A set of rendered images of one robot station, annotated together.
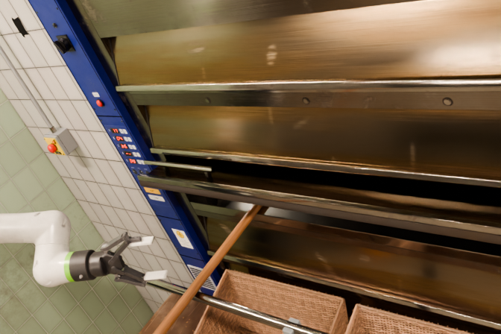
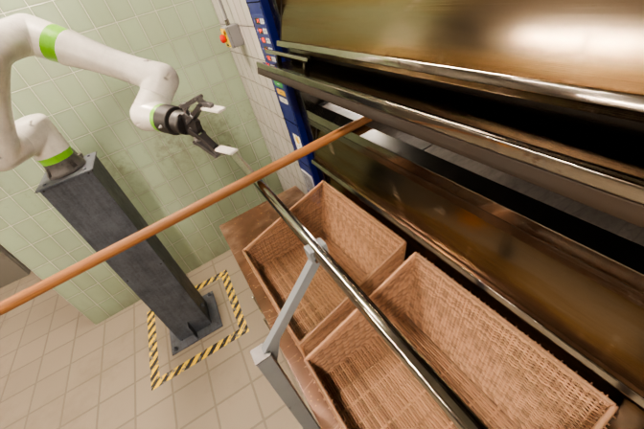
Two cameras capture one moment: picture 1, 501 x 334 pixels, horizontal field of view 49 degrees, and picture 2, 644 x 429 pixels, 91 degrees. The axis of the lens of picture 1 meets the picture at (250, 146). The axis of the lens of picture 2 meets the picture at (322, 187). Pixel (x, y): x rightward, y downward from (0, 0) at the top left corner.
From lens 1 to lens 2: 87 cm
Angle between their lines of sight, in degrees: 19
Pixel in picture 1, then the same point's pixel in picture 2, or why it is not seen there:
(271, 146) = (374, 38)
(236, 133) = (344, 22)
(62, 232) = (162, 84)
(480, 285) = (581, 298)
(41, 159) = (226, 56)
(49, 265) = (140, 107)
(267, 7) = not seen: outside the picture
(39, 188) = (220, 78)
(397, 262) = (475, 228)
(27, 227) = (132, 68)
